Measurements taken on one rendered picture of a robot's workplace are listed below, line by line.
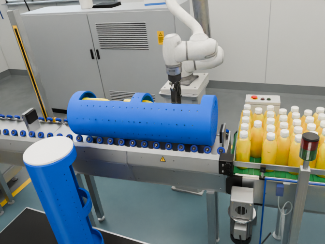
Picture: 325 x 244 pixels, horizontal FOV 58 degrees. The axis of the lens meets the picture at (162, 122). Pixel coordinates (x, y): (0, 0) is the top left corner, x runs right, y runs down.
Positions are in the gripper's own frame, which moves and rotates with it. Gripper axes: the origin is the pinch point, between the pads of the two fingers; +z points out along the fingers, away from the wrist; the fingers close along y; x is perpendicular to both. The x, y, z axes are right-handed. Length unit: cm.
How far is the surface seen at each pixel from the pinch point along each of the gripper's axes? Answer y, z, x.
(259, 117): -4.4, 7.4, 46.5
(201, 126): 19.3, 1.5, 18.0
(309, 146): 45, -8, 65
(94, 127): 20, 6, -46
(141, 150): 17.1, 22.2, -19.6
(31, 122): 9, 14, -104
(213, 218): 15, 73, 22
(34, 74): -24, -9, -119
